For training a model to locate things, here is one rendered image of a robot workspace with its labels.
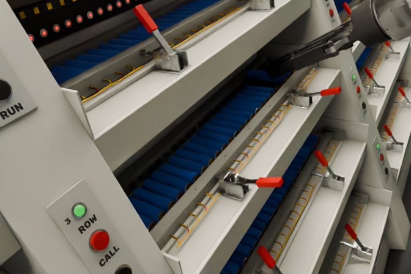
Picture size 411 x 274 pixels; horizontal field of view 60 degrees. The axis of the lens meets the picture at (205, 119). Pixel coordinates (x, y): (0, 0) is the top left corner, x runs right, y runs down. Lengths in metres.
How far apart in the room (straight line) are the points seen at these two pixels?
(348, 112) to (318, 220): 0.30
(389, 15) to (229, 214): 0.38
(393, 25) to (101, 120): 0.45
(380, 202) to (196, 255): 0.68
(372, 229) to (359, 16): 0.54
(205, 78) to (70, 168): 0.22
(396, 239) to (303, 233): 0.46
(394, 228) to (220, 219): 0.69
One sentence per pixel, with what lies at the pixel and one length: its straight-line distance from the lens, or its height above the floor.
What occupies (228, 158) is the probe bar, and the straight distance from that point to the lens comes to 0.54.
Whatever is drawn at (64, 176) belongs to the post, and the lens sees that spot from 0.33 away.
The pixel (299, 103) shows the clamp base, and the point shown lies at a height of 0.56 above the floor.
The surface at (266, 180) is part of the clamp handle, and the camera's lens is 0.47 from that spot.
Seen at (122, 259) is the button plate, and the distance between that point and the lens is 0.37.
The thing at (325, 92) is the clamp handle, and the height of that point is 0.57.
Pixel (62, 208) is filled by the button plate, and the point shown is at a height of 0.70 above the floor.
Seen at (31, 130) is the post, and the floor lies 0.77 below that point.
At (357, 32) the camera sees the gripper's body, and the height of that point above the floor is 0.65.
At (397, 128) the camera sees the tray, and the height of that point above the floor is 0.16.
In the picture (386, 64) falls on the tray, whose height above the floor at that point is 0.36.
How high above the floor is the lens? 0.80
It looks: 17 degrees down
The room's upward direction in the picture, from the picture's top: 27 degrees counter-clockwise
